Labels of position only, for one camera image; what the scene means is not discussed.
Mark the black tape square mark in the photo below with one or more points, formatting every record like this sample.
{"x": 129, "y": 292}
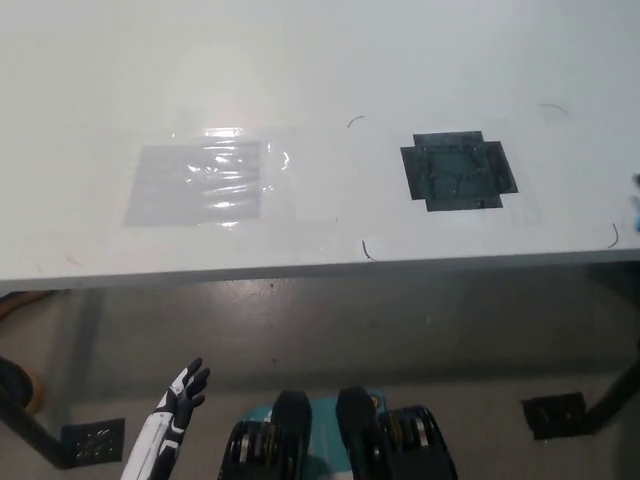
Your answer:
{"x": 450, "y": 170}

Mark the black teal robot body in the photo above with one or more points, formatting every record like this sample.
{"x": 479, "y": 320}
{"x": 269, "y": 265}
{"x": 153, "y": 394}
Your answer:
{"x": 295, "y": 440}

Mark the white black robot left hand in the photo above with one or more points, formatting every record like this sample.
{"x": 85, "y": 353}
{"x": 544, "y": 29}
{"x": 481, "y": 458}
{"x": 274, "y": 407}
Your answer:
{"x": 187, "y": 395}

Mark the black floor plate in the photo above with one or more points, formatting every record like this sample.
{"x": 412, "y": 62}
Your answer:
{"x": 552, "y": 416}
{"x": 93, "y": 441}

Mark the black round roll tan rim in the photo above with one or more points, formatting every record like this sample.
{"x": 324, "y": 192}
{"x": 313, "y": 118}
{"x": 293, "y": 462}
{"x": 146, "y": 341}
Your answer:
{"x": 15, "y": 375}

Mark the black table leg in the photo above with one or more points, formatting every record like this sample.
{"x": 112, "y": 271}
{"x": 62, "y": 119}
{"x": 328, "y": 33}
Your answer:
{"x": 615, "y": 400}
{"x": 35, "y": 435}

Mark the blue wavy sponge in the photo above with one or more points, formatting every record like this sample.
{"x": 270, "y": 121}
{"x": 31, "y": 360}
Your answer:
{"x": 638, "y": 219}

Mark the grey patch under clear film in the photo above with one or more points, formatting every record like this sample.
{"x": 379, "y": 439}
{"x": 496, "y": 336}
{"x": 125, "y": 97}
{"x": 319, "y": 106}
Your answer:
{"x": 195, "y": 182}

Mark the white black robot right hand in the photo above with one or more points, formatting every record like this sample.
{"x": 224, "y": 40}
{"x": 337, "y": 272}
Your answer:
{"x": 636, "y": 200}

